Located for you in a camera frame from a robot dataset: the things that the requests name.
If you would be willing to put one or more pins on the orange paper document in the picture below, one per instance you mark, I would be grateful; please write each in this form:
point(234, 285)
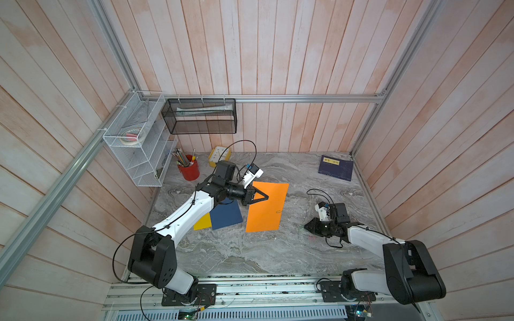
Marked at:
point(262, 216)

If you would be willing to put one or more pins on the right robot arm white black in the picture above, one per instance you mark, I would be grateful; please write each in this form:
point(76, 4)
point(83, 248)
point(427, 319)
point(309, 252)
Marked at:
point(410, 275)

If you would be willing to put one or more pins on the blue paper document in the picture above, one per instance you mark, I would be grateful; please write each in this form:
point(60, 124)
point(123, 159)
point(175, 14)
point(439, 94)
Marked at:
point(225, 214)

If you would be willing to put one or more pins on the yellow paper document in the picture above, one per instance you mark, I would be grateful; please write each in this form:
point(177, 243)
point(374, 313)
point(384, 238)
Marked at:
point(203, 223)

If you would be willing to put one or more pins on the yellow alarm clock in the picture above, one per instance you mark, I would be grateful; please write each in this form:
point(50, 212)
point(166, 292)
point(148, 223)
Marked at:
point(217, 154)

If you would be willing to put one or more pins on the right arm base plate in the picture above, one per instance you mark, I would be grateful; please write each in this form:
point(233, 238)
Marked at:
point(333, 291)

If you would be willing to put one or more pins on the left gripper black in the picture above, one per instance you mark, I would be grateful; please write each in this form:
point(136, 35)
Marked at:
point(248, 196)

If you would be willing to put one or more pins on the tape roll in rack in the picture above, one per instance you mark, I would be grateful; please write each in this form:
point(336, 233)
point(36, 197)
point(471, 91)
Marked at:
point(130, 137)

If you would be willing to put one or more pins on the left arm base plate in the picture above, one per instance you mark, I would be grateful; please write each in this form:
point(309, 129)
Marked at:
point(200, 295)

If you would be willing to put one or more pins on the dark navy notebook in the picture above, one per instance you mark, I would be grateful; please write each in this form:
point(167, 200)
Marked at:
point(336, 168)

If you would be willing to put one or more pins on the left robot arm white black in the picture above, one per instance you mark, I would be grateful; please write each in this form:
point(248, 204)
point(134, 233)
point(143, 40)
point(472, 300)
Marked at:
point(153, 256)

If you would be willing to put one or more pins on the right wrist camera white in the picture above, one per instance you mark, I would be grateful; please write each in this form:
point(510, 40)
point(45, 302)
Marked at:
point(323, 211)

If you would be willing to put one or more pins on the black mesh basket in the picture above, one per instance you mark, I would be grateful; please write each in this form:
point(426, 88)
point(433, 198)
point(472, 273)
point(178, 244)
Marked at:
point(200, 116)

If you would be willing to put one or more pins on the red pencil cup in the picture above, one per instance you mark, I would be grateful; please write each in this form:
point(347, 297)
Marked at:
point(190, 173)

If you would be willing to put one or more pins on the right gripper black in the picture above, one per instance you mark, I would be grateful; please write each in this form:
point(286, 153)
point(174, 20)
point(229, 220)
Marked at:
point(314, 227)

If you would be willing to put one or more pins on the pencils in cup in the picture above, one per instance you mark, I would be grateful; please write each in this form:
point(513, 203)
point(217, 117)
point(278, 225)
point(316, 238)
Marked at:
point(183, 160)

